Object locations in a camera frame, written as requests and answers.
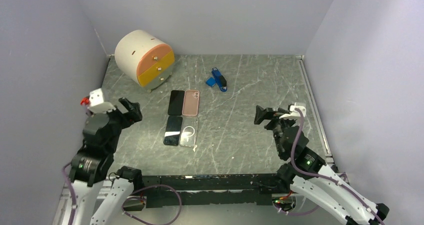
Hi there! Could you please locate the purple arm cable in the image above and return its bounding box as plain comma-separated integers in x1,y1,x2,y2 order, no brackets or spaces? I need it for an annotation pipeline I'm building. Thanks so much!
273,108,385,225
62,163,183,225

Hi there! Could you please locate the pink phone case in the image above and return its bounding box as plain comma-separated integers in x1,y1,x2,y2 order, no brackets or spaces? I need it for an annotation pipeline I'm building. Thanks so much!
182,90,200,117

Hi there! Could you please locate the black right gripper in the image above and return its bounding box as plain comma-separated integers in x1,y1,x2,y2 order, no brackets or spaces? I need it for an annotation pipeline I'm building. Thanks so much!
253,104,295,157

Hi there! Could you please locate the black smartphone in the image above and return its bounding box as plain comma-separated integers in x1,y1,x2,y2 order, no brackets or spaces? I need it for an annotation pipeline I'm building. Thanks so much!
167,90,185,116
163,115,183,146

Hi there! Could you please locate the blue USB stick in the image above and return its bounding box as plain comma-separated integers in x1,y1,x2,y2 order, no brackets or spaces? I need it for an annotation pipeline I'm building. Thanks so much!
205,77,217,87

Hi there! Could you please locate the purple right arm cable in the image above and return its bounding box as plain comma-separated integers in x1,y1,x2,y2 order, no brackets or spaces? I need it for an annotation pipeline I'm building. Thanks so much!
273,108,385,225

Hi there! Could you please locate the clear transparent phone case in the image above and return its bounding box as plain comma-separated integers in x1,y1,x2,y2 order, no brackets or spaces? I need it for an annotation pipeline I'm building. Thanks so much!
179,117,199,148

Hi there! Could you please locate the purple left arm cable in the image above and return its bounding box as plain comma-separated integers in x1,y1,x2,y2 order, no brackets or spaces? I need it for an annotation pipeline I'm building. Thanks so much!
62,163,183,225

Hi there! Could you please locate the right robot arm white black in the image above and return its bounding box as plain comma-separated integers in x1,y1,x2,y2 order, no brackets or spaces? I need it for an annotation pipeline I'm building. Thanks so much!
254,103,390,225

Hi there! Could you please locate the blue and black gadget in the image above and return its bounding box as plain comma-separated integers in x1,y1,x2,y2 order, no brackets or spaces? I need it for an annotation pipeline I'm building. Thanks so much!
211,67,227,92

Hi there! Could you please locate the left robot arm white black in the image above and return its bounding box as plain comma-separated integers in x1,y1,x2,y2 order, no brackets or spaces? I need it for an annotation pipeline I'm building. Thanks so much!
62,95,144,225

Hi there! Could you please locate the round cream drawer cabinet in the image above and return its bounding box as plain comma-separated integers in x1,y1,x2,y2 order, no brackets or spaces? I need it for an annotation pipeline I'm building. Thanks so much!
114,29,175,93

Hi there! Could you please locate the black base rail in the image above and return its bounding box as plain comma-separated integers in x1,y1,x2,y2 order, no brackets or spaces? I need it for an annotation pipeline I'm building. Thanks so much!
133,173,293,208

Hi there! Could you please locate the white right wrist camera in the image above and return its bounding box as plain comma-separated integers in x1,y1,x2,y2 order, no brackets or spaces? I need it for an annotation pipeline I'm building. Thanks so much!
279,102,307,120

